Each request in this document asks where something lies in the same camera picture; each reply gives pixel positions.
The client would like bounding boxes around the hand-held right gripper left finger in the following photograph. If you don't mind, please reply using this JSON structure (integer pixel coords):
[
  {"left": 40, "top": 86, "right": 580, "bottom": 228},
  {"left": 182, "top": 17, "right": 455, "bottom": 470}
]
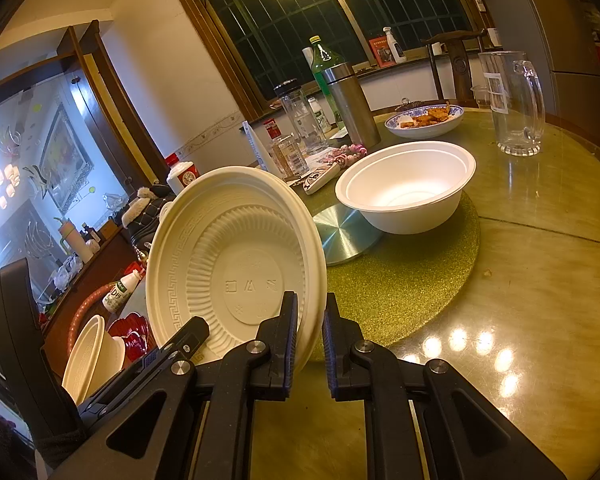
[{"left": 47, "top": 291, "right": 300, "bottom": 480}]

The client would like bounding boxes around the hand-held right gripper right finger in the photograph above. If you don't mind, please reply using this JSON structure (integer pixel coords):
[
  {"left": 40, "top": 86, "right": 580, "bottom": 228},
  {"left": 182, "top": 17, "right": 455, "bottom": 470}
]
[{"left": 321, "top": 293, "right": 567, "bottom": 480}]

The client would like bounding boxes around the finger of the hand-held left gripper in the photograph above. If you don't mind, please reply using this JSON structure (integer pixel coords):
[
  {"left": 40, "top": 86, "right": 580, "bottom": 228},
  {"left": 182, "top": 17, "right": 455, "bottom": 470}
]
[{"left": 76, "top": 315, "right": 211, "bottom": 419}]

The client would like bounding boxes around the red plate with white label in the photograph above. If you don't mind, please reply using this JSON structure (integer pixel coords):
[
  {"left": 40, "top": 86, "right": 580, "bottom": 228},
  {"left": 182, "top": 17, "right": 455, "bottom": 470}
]
[{"left": 107, "top": 312, "right": 152, "bottom": 362}]

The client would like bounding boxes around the white paper bowl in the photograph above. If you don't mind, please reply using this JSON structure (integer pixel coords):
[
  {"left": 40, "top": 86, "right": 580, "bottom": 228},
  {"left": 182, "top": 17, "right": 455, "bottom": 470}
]
[
  {"left": 61, "top": 314, "right": 127, "bottom": 407},
  {"left": 334, "top": 140, "right": 477, "bottom": 235},
  {"left": 345, "top": 146, "right": 470, "bottom": 211}
]

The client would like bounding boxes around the white ribbed plastic bowl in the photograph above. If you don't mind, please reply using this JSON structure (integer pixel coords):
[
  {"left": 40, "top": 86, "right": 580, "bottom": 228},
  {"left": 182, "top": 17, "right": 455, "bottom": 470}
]
[{"left": 144, "top": 164, "right": 329, "bottom": 377}]

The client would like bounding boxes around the white milk bottle green label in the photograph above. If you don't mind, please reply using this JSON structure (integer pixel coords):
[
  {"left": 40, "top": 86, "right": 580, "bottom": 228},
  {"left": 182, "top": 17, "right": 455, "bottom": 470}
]
[{"left": 101, "top": 268, "right": 146, "bottom": 314}]

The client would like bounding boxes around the steel turntable disc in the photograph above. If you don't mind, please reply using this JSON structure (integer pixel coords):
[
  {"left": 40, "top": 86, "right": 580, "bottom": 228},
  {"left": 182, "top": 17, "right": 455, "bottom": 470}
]
[{"left": 312, "top": 203, "right": 382, "bottom": 267}]

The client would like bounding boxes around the gold glitter round mat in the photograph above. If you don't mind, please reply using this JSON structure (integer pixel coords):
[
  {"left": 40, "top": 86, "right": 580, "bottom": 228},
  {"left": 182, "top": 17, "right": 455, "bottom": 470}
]
[{"left": 307, "top": 192, "right": 482, "bottom": 363}]

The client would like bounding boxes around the dark jacket with fur trim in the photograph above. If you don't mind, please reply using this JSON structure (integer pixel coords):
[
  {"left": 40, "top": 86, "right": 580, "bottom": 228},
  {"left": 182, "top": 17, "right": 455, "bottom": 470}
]
[{"left": 120, "top": 184, "right": 178, "bottom": 242}]

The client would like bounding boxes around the patterned card box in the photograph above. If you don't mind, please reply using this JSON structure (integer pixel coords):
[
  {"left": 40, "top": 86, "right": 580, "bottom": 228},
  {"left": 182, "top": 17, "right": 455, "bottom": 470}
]
[{"left": 299, "top": 163, "right": 343, "bottom": 196}]

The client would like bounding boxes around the white liquor bottle red cap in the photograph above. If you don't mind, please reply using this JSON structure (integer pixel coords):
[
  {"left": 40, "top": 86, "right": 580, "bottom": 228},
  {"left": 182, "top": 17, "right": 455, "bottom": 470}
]
[{"left": 165, "top": 154, "right": 200, "bottom": 194}]

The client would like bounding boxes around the framed picture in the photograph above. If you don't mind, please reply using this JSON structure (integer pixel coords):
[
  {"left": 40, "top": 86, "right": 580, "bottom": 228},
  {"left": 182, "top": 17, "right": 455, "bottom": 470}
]
[{"left": 39, "top": 101, "right": 94, "bottom": 212}]

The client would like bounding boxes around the clear liquor bottle red cap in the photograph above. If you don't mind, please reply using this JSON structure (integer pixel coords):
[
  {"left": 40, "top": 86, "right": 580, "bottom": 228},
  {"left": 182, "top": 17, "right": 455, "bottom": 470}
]
[{"left": 263, "top": 118, "right": 309, "bottom": 179}]

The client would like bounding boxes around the white carton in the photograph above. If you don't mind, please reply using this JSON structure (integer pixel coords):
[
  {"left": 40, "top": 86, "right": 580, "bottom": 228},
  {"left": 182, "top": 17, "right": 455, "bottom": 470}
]
[{"left": 241, "top": 120, "right": 282, "bottom": 174}]

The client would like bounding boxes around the clear bottle with black cap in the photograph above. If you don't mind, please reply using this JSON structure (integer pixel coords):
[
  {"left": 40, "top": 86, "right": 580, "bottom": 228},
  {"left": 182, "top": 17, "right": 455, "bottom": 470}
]
[{"left": 273, "top": 78, "right": 329, "bottom": 157}]

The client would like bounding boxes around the small white bottle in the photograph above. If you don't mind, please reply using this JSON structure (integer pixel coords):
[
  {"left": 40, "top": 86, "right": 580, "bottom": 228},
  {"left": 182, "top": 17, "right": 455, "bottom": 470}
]
[{"left": 307, "top": 97, "right": 334, "bottom": 134}]

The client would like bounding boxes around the steel thermos flask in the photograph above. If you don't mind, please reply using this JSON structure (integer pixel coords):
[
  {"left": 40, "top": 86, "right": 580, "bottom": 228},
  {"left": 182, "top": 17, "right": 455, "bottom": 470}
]
[{"left": 322, "top": 62, "right": 382, "bottom": 147}]

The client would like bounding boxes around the blue patterned plate with food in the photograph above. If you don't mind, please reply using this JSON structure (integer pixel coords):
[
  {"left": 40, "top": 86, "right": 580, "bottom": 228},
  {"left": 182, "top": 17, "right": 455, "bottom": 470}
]
[{"left": 384, "top": 101, "right": 465, "bottom": 140}]

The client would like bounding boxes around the green plastic bottle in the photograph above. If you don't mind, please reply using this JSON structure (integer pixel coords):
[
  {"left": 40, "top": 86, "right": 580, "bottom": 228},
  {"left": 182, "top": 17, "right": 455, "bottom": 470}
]
[{"left": 308, "top": 35, "right": 349, "bottom": 132}]

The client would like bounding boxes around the small clear glass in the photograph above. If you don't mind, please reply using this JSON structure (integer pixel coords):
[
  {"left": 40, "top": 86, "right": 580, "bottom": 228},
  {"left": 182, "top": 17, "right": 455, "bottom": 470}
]
[{"left": 470, "top": 84, "right": 497, "bottom": 111}]

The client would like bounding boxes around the red box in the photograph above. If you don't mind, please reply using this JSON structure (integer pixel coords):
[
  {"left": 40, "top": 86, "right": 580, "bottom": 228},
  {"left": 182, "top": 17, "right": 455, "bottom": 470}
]
[{"left": 368, "top": 35, "right": 397, "bottom": 69}]

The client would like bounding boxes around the clear glass pitcher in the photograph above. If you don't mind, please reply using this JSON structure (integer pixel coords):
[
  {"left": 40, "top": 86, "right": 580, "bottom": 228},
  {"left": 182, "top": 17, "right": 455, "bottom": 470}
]
[{"left": 477, "top": 49, "right": 547, "bottom": 157}]

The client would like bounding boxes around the white spray bottle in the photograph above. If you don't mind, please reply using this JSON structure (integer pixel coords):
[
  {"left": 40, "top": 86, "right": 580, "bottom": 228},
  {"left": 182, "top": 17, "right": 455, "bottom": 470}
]
[{"left": 382, "top": 26, "right": 407, "bottom": 64}]

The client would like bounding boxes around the dark wooden chair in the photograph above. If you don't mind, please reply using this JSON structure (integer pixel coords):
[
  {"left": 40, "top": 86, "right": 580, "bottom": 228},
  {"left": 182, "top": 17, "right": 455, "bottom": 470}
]
[{"left": 420, "top": 29, "right": 487, "bottom": 109}]

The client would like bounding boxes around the grey refrigerator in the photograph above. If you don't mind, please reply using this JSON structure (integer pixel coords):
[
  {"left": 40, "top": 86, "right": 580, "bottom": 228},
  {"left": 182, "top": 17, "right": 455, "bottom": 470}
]
[{"left": 495, "top": 0, "right": 600, "bottom": 126}]

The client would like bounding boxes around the white tumbler with handle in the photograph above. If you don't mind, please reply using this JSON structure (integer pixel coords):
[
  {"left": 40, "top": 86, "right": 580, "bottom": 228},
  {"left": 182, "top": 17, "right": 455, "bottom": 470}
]
[{"left": 54, "top": 218, "right": 96, "bottom": 264}]

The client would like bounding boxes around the pink bead bracelet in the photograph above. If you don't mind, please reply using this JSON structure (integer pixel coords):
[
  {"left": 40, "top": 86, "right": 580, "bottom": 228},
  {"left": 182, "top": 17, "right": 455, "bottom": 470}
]
[{"left": 329, "top": 143, "right": 369, "bottom": 164}]

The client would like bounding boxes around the dark window with wooden frame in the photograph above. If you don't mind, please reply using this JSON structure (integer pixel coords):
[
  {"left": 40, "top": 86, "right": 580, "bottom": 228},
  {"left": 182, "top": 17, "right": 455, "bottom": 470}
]
[{"left": 159, "top": 0, "right": 498, "bottom": 122}]

